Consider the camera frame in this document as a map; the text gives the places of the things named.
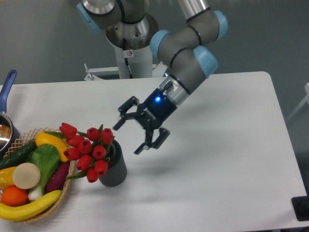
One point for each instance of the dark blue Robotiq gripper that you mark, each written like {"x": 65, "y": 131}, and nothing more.
{"x": 150, "y": 114}

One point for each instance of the red tulip bouquet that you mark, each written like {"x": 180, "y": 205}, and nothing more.
{"x": 91, "y": 150}

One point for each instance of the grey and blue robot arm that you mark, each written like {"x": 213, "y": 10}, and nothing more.
{"x": 190, "y": 63}

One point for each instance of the dark grey ribbed vase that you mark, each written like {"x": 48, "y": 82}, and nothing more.
{"x": 117, "y": 171}

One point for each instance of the yellow squash in basket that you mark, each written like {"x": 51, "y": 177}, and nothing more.
{"x": 45, "y": 138}

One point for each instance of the green bok choy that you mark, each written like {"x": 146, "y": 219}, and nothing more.
{"x": 46, "y": 157}

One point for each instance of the purple sweet potato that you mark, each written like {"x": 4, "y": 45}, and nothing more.
{"x": 57, "y": 181}

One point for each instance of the woven wicker basket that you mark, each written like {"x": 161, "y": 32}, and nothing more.
{"x": 19, "y": 142}

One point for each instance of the green cucumber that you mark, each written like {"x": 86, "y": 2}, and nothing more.
{"x": 18, "y": 156}

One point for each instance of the beige round disc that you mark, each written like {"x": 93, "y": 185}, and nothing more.
{"x": 26, "y": 175}

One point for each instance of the yellow pepper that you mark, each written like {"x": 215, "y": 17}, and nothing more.
{"x": 6, "y": 177}

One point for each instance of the orange fruit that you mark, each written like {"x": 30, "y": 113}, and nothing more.
{"x": 14, "y": 196}

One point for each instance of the yellow banana front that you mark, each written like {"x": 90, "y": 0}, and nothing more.
{"x": 29, "y": 210}

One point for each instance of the black device at edge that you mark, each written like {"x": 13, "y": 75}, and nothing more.
{"x": 301, "y": 207}

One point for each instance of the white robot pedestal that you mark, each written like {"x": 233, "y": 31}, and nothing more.
{"x": 131, "y": 43}

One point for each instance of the blue handled saucepan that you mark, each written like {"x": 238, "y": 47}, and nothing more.
{"x": 8, "y": 132}

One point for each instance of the white frame at right edge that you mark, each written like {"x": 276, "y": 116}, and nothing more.
{"x": 300, "y": 108}

